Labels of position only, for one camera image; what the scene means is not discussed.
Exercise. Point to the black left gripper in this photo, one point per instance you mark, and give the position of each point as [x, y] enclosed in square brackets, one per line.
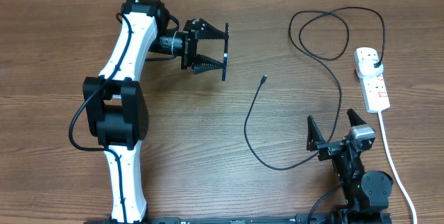
[190, 46]

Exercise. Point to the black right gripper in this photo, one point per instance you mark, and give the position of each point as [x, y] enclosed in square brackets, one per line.
[329, 148]

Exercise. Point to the blue Samsung Galaxy smartphone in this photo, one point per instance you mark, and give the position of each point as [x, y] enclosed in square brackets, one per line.
[225, 52]

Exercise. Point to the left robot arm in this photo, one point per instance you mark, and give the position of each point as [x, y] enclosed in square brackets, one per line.
[116, 110]

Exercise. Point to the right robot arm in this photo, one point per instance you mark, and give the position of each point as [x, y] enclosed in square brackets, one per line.
[366, 192]

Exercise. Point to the white charger plug adapter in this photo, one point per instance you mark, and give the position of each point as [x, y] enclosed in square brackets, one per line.
[369, 68]

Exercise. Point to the white power strip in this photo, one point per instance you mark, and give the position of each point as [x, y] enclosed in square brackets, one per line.
[373, 89]

